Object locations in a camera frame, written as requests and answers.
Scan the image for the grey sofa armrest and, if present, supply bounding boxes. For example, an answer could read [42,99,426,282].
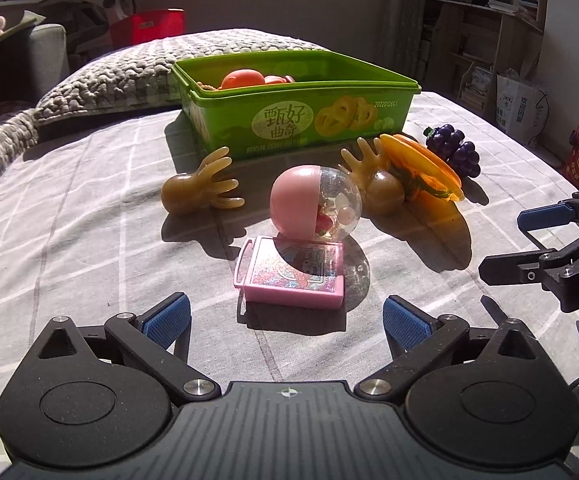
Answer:
[0,24,68,111]

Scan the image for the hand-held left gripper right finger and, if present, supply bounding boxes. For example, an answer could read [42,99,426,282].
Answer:
[353,295,545,401]

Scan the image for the grey quilted pillow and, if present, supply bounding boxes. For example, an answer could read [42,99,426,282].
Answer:
[34,28,333,126]

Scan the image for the pink capsule ball toy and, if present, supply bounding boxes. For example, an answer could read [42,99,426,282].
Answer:
[270,165,363,238]

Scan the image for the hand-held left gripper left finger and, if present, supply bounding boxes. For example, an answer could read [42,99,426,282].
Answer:
[37,291,222,403]

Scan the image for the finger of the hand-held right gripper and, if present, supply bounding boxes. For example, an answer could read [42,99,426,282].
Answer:
[517,187,579,233]
[479,247,577,286]

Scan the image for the tan rubber hand toy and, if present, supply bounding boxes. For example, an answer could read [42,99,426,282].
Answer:
[340,137,406,217]
[161,146,246,216]

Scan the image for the open book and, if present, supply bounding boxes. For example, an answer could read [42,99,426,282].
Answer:
[0,9,46,63]

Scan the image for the orange toy plate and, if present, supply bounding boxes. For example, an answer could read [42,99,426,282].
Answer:
[379,133,465,203]

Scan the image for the pink pig toy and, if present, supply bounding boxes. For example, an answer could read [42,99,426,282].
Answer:
[220,69,297,92]

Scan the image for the pink glitter toy case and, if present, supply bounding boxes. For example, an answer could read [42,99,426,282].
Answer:
[233,236,345,309]

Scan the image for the grey curtain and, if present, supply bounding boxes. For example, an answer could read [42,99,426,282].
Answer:
[400,0,429,93]

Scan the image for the grey checked cloth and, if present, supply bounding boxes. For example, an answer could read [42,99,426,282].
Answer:
[0,91,579,461]

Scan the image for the white paper bag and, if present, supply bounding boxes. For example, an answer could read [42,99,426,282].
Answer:
[494,67,553,148]

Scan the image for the white office chair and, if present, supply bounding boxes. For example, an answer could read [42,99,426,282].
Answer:
[44,0,180,56]

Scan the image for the red storage box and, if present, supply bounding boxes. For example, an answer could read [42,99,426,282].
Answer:
[110,8,185,51]

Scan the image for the purple toy grapes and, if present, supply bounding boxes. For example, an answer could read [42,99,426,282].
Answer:
[424,124,481,178]

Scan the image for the green plastic box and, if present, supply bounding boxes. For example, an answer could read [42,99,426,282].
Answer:
[170,50,423,162]

